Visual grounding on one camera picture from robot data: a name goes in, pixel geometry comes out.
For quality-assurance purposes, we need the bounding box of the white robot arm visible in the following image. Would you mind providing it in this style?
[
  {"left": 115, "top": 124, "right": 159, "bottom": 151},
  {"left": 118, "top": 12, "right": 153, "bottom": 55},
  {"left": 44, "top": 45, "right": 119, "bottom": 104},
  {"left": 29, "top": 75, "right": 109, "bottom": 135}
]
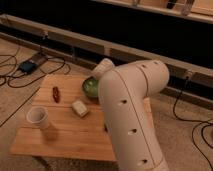
[{"left": 92, "top": 58, "right": 169, "bottom": 171}]

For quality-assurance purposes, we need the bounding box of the green bowl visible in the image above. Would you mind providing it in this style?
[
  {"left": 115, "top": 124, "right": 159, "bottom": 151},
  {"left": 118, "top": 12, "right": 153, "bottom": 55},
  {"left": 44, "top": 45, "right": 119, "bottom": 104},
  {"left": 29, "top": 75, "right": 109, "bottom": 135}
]
[{"left": 82, "top": 77, "right": 98, "bottom": 98}]

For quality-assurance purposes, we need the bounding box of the white rectangular block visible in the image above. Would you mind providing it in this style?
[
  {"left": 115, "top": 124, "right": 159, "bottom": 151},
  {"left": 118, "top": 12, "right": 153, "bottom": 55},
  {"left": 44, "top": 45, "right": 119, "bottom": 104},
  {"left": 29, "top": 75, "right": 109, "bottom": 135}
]
[{"left": 72, "top": 100, "right": 89, "bottom": 117}]

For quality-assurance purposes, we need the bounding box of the red brown small object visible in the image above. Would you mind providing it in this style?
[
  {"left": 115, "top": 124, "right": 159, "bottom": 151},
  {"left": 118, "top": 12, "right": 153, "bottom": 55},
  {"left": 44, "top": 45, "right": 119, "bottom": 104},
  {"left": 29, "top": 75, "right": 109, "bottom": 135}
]
[{"left": 52, "top": 87, "right": 60, "bottom": 103}]

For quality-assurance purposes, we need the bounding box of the wooden table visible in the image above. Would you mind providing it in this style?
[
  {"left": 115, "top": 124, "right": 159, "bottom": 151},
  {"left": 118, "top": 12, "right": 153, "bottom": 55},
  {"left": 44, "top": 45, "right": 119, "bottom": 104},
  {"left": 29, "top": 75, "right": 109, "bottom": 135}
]
[{"left": 9, "top": 73, "right": 156, "bottom": 171}]

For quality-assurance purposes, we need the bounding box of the white cup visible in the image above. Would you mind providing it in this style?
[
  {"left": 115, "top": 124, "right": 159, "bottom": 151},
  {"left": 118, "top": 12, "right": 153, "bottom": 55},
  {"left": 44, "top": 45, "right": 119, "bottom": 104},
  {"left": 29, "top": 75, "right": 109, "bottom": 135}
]
[{"left": 26, "top": 106, "right": 50, "bottom": 130}]

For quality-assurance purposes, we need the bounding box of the blue power adapter box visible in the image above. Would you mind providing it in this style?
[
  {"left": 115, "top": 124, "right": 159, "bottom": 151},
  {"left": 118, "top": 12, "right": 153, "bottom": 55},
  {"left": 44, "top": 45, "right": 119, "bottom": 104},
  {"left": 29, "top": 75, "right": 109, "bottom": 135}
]
[{"left": 18, "top": 61, "right": 37, "bottom": 74}]

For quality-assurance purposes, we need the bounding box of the black cable right floor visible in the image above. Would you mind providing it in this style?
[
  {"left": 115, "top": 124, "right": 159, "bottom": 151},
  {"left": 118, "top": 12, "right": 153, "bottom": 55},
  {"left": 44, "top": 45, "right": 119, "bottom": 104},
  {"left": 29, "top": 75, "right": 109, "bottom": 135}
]
[{"left": 172, "top": 73, "right": 213, "bottom": 171}]

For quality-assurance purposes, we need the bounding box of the black floor cable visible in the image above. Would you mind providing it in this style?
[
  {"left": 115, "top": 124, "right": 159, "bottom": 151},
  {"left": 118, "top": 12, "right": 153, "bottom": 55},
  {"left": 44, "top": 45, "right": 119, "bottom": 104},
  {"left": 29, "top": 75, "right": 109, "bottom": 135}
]
[{"left": 0, "top": 44, "right": 72, "bottom": 128}]

